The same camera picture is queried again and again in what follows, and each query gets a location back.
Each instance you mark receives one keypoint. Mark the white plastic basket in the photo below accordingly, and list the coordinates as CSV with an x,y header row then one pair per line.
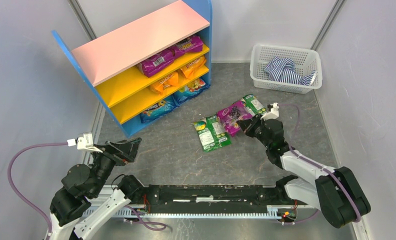
x,y
305,60

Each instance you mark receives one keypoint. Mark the blue candy bag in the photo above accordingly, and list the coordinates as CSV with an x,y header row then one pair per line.
x,y
190,91
158,109

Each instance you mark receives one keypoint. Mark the orange candy bag on shelf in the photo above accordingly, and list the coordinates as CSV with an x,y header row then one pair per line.
x,y
192,67

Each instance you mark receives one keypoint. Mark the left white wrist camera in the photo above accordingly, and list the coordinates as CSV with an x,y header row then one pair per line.
x,y
84,143

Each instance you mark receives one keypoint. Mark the green candy bag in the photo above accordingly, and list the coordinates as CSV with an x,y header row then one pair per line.
x,y
211,133
253,105

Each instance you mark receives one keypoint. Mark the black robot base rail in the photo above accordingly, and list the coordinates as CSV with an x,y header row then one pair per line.
x,y
208,199

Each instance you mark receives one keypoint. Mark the purple candy bag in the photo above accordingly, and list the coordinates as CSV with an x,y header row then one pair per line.
x,y
230,116
191,44
156,63

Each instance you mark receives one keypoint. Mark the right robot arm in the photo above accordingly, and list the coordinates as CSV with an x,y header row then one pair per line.
x,y
335,192

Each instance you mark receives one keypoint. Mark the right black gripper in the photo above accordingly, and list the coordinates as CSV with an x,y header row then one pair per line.
x,y
253,126

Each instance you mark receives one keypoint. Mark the blue pink yellow shelf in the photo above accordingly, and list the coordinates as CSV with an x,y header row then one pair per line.
x,y
108,64

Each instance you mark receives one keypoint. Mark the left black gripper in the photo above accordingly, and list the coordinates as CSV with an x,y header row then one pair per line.
x,y
117,151

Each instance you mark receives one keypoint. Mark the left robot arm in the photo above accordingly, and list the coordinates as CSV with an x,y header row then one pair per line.
x,y
85,182

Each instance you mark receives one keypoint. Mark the orange candy bag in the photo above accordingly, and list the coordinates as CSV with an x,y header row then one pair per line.
x,y
192,67
170,80

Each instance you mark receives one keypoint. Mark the blue white striped cloth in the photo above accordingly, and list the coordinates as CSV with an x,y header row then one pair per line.
x,y
283,70

